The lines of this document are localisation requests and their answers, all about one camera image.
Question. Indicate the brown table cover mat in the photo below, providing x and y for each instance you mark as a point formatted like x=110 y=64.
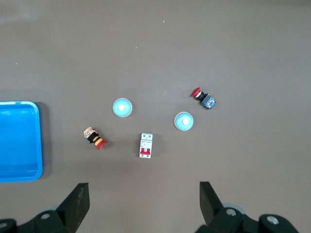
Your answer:
x=155 y=60

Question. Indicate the yellow red emergency stop switch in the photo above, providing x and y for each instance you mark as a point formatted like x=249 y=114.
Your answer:
x=94 y=138

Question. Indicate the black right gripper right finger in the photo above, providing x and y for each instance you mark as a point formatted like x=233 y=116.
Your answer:
x=213 y=211

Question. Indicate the red mushroom push button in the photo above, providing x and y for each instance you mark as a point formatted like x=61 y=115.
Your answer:
x=204 y=98

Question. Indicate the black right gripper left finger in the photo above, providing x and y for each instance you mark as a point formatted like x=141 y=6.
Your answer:
x=70 y=208

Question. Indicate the white circuit breaker red switch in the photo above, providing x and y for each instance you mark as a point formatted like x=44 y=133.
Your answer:
x=146 y=145

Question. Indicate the blue plastic tray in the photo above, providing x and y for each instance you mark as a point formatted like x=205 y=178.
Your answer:
x=19 y=140

